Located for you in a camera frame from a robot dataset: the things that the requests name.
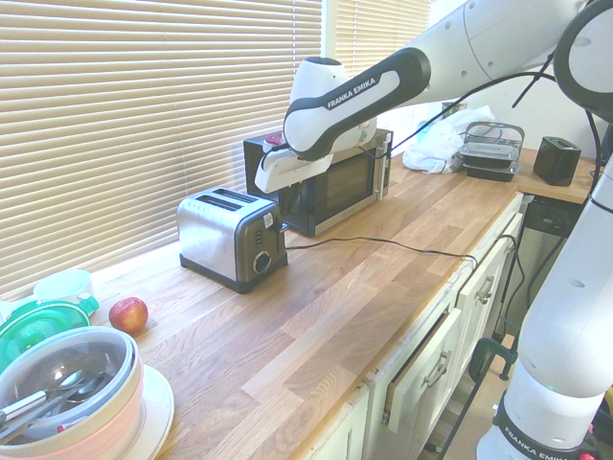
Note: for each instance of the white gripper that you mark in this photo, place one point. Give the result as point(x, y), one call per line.
point(292, 170)

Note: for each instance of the silver two-slot toaster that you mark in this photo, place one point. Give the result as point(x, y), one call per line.
point(215, 239)

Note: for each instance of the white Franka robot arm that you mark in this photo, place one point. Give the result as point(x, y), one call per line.
point(551, 306)

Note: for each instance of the black steel microwave oven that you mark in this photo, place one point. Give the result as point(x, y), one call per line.
point(345, 191)

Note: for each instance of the red round cap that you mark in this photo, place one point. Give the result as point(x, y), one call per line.
point(274, 140)

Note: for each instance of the white plastic bag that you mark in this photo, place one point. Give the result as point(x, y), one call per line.
point(433, 144)

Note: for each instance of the wide beige window blind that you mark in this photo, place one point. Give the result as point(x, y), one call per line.
point(143, 120)

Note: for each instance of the narrow beige window blind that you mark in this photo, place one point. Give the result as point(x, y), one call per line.
point(378, 29)

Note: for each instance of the red apple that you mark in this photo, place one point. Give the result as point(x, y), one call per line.
point(128, 315)

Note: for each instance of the black plastic food container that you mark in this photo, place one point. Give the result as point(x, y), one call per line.
point(488, 165)

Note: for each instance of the white cabinet drawer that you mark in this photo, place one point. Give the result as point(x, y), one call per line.
point(426, 364)

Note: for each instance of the white round plate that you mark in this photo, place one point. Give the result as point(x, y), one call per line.
point(160, 402)

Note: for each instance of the black green clamp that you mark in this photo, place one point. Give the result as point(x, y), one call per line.
point(488, 354)

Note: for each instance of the black dishwasher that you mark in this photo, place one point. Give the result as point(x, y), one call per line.
point(546, 230)

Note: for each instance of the small black box appliance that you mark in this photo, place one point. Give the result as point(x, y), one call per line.
point(555, 160)

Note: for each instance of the pink bowl with clear lid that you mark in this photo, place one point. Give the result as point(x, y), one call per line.
point(96, 383)

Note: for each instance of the green plastic container lid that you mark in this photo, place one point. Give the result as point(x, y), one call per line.
point(33, 326)

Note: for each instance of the metal spoon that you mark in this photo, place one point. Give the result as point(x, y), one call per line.
point(72, 385)

